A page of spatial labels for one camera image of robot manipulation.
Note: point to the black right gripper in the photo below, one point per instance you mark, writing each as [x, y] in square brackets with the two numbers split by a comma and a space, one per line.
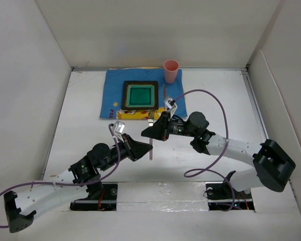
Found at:
[161, 129]

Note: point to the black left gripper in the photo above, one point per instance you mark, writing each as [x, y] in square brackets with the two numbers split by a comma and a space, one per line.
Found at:
[134, 149]

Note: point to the pink handled fork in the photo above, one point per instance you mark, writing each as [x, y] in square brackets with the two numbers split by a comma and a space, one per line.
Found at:
[150, 120]

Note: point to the green square plate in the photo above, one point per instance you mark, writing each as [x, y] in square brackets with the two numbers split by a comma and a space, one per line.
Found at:
[140, 95]

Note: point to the pink handled knife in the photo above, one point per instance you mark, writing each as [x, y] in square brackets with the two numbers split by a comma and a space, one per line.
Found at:
[164, 93]

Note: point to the blue cartoon placemat cloth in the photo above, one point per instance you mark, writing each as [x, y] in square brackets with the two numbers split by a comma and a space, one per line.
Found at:
[113, 91]

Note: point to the pink plastic cup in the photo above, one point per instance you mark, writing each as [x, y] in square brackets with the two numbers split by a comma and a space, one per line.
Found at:
[171, 68]

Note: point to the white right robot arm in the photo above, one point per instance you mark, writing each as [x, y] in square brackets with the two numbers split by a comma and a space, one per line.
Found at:
[271, 166]

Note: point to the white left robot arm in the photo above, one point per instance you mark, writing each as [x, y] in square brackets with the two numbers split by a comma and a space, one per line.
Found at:
[80, 180]

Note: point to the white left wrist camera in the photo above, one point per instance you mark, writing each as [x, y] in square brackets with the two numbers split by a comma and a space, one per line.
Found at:
[116, 130]

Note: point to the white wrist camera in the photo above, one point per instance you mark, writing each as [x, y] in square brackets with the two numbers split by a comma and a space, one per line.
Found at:
[116, 130]
[174, 107]

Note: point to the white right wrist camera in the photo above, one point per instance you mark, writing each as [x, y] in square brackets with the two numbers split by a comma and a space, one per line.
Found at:
[174, 107]

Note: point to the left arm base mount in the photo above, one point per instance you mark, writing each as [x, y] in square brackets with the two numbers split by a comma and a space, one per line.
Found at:
[104, 199]

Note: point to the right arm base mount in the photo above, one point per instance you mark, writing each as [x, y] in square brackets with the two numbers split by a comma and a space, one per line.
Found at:
[220, 197]

